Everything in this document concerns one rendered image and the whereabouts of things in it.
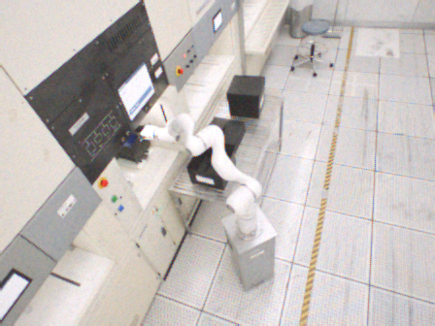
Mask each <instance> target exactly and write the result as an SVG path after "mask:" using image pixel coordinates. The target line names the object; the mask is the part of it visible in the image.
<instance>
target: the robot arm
mask: <svg viewBox="0 0 435 326"><path fill-rule="evenodd" d="M138 127H139V128H141V129H144V130H143V131H142V133H138V132H135V131H134V132H133V135H137V136H138V137H139V140H142V139H144V140H161V141H164V142H172V143H177V142H178V141H179V139H180V137H181V133H184V147H185V151H186V152H187V153H188V154H189V155H192V156H197V155H201V153H202V152H204V151H205V150H207V149H208V148H210V147H212V149H213V154H212V166H213V167H214V169H215V170H217V173H218V174H219V175H220V176H221V177H222V178H223V179H225V180H227V181H238V182H239V183H240V186H239V187H238V188H236V190H234V192H232V193H231V194H230V195H229V197H228V198H227V201H226V206H227V208H228V209H229V210H230V211H231V212H233V213H234V214H238V218H236V221H235V223H234V231H235V233H236V235H237V236H238V237H240V238H241V239H243V240H247V241H251V240H253V239H256V238H257V237H258V236H260V234H261V232H262V221H261V220H260V218H259V217H258V216H257V214H256V207H255V203H254V202H253V201H255V200H256V199H258V197H259V196H260V194H261V192H262V185H261V184H260V182H258V181H257V180H256V179H254V178H252V177H250V176H247V175H245V174H244V173H242V172H240V170H238V169H237V168H236V167H235V166H234V164H233V163H232V162H231V160H230V159H229V157H227V155H226V153H225V148H224V136H223V134H222V131H221V130H220V128H218V126H215V125H210V126H207V127H205V128H203V130H202V131H200V132H199V133H197V134H196V135H194V136H193V133H194V127H195V122H194V119H193V117H192V116H191V115H189V114H187V113H180V114H179V115H177V117H170V118H169V119H168V122H167V123H166V125H165V128H159V127H156V126H151V124H146V125H139V126H138ZM140 134H141V135H140Z"/></svg>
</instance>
